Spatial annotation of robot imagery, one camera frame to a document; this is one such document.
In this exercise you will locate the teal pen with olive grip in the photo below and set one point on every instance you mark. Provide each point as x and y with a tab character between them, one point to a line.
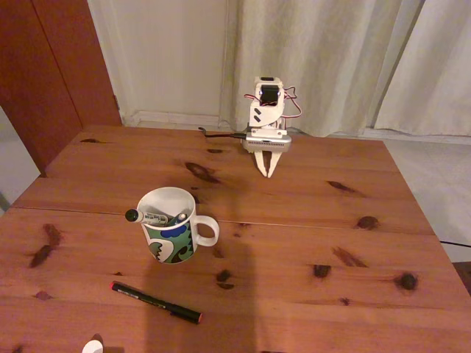
178	219

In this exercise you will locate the black and white marker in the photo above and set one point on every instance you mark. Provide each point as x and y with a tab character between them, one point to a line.
145	217

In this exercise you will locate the black fineliner with red end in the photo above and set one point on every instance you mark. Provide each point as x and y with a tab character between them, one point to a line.
158	303

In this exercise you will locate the wide white curtain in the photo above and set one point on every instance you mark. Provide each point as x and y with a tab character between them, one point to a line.
331	55

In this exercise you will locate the white mug green blue pattern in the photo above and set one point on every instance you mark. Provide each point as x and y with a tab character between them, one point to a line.
167	239

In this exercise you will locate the narrow white curtain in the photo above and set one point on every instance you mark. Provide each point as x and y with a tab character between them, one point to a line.
438	73

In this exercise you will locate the brown wooden cabinet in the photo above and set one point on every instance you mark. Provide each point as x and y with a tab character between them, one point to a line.
44	73

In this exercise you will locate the small white round object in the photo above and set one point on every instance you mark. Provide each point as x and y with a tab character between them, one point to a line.
92	347

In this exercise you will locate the silver camera box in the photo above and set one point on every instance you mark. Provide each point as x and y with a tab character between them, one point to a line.
268	143

